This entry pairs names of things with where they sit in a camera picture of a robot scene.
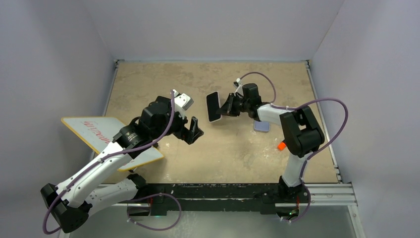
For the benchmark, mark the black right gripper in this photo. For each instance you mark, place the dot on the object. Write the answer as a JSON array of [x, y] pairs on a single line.
[[228, 107]]

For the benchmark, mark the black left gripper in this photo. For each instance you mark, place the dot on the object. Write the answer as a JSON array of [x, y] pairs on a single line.
[[185, 134]]

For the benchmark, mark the purple smartphone with black screen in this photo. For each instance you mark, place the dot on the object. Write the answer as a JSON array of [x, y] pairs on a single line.
[[213, 106]]

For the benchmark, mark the lavender phone case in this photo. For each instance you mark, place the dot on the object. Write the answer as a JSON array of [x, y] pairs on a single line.
[[261, 126]]

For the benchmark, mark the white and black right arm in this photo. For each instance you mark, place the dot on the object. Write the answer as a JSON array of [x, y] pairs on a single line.
[[301, 131]]

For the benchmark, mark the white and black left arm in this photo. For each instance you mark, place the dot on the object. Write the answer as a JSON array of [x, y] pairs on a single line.
[[74, 200]]

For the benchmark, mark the orange marker cap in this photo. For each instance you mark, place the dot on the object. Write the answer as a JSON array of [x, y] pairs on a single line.
[[281, 146]]

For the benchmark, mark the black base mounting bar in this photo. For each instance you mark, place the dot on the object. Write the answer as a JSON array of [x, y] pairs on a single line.
[[264, 198]]

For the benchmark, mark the white board with yellow edge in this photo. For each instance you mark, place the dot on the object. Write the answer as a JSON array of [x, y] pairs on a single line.
[[98, 132]]

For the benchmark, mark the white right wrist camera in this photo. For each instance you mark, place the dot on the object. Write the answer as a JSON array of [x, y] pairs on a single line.
[[238, 87]]

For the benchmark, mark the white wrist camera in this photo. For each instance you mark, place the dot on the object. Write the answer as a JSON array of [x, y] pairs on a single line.
[[238, 87], [182, 103]]

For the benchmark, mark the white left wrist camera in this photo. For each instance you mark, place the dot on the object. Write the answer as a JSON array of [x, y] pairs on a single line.
[[182, 103]]

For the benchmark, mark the aluminium frame rail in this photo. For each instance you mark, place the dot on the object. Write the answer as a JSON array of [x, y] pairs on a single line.
[[320, 194]]

